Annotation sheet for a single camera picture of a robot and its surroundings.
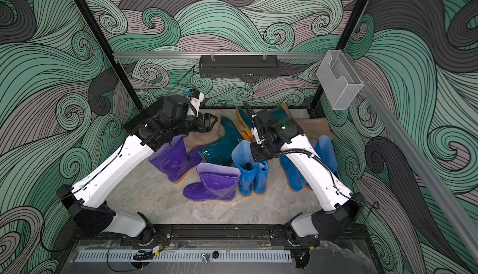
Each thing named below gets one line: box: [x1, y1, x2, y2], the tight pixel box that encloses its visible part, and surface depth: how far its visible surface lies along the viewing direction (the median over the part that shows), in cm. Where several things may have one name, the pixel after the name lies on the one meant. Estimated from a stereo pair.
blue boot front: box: [253, 161, 269, 195], surface depth 68 cm
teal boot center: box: [197, 116, 243, 166], surface depth 100 cm
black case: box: [123, 97, 177, 135], surface depth 51 cm
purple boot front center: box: [182, 162, 241, 202], surface depth 69 cm
